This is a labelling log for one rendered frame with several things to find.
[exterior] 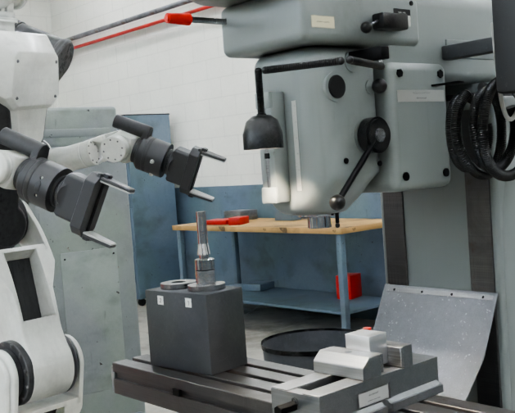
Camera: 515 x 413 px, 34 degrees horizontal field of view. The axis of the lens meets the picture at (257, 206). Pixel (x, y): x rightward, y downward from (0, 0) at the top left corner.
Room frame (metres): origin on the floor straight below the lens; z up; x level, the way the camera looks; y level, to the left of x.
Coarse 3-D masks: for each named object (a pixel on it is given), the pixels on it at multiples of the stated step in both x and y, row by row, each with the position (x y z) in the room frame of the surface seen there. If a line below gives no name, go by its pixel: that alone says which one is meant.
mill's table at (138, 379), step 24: (144, 360) 2.12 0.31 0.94; (120, 384) 2.10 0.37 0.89; (144, 384) 2.03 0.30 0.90; (168, 384) 1.94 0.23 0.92; (192, 384) 1.86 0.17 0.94; (216, 384) 1.83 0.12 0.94; (240, 384) 1.83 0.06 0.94; (264, 384) 1.80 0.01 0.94; (168, 408) 1.94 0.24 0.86; (192, 408) 1.87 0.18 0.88; (216, 408) 1.80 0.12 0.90; (240, 408) 1.76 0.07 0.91; (264, 408) 1.68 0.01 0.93; (408, 408) 1.56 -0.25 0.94; (432, 408) 1.55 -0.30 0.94; (456, 408) 1.55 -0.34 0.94; (480, 408) 1.53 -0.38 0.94
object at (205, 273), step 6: (198, 264) 1.98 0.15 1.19; (204, 264) 1.97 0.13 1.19; (210, 264) 1.98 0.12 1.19; (198, 270) 1.98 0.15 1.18; (204, 270) 1.97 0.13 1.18; (210, 270) 1.98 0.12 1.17; (198, 276) 1.98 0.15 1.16; (204, 276) 1.97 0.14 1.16; (210, 276) 1.98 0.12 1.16; (198, 282) 1.98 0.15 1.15; (204, 282) 1.97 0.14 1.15; (210, 282) 1.98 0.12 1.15
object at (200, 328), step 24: (168, 288) 2.03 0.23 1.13; (192, 288) 1.96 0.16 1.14; (216, 288) 1.96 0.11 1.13; (240, 288) 1.99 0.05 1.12; (168, 312) 2.00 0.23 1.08; (192, 312) 1.94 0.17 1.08; (216, 312) 1.93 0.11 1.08; (240, 312) 1.99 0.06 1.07; (168, 336) 2.01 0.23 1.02; (192, 336) 1.95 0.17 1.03; (216, 336) 1.93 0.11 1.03; (240, 336) 1.98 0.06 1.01; (168, 360) 2.01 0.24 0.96; (192, 360) 1.95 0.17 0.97; (216, 360) 1.92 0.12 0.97; (240, 360) 1.98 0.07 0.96
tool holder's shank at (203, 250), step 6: (198, 216) 1.98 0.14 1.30; (204, 216) 1.99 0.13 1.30; (198, 222) 1.99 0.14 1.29; (204, 222) 1.99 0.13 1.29; (198, 228) 1.99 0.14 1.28; (204, 228) 1.99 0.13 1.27; (198, 234) 1.99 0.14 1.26; (204, 234) 1.98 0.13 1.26; (198, 240) 1.99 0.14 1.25; (204, 240) 1.98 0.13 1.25; (198, 246) 1.99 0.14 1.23; (204, 246) 1.98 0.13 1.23; (198, 252) 1.99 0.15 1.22; (204, 252) 1.98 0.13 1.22; (204, 258) 1.98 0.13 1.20
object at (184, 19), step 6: (168, 18) 1.60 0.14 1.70; (174, 18) 1.60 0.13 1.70; (180, 18) 1.61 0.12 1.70; (186, 18) 1.62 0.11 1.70; (192, 18) 1.63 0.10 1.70; (198, 18) 1.64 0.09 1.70; (204, 18) 1.65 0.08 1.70; (210, 18) 1.66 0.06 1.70; (216, 18) 1.67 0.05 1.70; (174, 24) 1.61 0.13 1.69; (180, 24) 1.62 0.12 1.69; (186, 24) 1.62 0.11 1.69; (216, 24) 1.68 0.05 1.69; (222, 24) 1.68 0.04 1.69
